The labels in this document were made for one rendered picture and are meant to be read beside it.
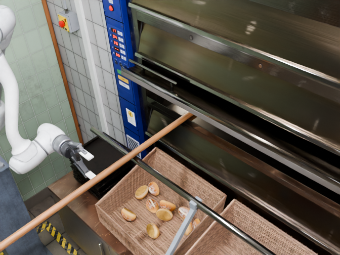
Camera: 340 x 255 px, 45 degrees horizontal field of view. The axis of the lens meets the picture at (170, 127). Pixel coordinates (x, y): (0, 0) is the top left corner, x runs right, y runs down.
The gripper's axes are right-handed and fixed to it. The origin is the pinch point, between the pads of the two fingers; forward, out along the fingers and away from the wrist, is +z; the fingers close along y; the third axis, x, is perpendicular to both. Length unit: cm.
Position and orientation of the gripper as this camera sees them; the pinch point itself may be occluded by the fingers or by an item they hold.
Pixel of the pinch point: (92, 168)
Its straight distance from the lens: 189.4
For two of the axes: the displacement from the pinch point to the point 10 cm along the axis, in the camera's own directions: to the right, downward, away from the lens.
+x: -7.1, 4.8, -5.2
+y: 0.6, 7.7, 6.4
